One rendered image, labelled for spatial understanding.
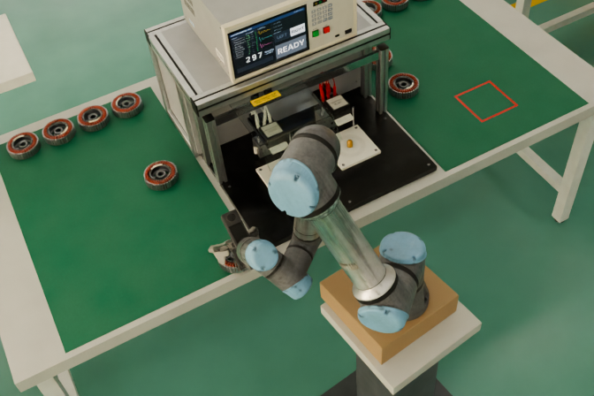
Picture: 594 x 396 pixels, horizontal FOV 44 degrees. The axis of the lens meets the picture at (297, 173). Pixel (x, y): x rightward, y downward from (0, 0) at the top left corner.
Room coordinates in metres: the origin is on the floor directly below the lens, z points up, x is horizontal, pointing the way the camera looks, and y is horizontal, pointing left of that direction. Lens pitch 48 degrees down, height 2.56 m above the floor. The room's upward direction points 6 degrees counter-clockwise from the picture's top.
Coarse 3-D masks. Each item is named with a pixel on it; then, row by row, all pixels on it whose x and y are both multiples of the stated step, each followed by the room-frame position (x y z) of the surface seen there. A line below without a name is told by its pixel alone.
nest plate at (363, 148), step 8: (352, 128) 1.80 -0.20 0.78; (360, 128) 1.80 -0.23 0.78; (344, 136) 1.77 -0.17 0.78; (352, 136) 1.77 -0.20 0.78; (360, 136) 1.76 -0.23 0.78; (344, 144) 1.73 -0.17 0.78; (360, 144) 1.72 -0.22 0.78; (368, 144) 1.72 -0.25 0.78; (344, 152) 1.70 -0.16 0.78; (352, 152) 1.69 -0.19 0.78; (360, 152) 1.69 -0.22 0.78; (368, 152) 1.68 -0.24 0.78; (376, 152) 1.68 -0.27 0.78; (344, 160) 1.66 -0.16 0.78; (352, 160) 1.66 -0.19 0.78; (360, 160) 1.65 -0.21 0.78; (344, 168) 1.63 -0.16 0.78
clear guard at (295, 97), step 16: (288, 80) 1.76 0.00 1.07; (256, 96) 1.70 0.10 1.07; (288, 96) 1.68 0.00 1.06; (304, 96) 1.67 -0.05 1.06; (240, 112) 1.63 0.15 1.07; (256, 112) 1.63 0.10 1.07; (272, 112) 1.62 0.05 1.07; (288, 112) 1.61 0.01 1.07; (304, 112) 1.60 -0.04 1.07; (320, 112) 1.60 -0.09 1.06; (256, 128) 1.56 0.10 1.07; (272, 128) 1.55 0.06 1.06; (288, 128) 1.54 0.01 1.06; (336, 128) 1.56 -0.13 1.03; (272, 144) 1.49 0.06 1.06; (272, 160) 1.46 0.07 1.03
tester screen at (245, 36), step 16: (288, 16) 1.79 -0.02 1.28; (304, 16) 1.81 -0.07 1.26; (240, 32) 1.73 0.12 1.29; (256, 32) 1.75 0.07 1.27; (272, 32) 1.77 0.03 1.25; (304, 32) 1.81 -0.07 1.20; (240, 48) 1.73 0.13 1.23; (256, 48) 1.75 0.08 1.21; (272, 48) 1.77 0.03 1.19; (240, 64) 1.72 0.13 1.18
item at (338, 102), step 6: (318, 90) 1.89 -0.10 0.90; (324, 90) 1.88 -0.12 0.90; (318, 96) 1.85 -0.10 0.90; (324, 96) 1.85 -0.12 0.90; (336, 96) 1.82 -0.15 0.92; (342, 96) 1.82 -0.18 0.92; (324, 102) 1.80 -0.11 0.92; (330, 102) 1.80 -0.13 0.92; (336, 102) 1.79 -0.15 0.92; (342, 102) 1.79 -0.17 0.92; (330, 108) 1.77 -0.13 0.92; (336, 108) 1.76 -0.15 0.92; (342, 108) 1.77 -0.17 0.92; (348, 108) 1.77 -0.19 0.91; (336, 114) 1.76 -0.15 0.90; (342, 114) 1.76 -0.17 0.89; (348, 114) 1.77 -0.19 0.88; (336, 120) 1.75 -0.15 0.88; (342, 120) 1.75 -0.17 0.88; (348, 120) 1.75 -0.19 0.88
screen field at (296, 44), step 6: (300, 36) 1.80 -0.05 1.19; (288, 42) 1.79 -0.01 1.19; (294, 42) 1.80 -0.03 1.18; (300, 42) 1.80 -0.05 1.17; (306, 42) 1.81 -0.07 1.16; (276, 48) 1.77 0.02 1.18; (282, 48) 1.78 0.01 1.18; (288, 48) 1.79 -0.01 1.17; (294, 48) 1.80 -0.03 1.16; (300, 48) 1.80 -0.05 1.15; (276, 54) 1.77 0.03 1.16; (282, 54) 1.78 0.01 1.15; (288, 54) 1.79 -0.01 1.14
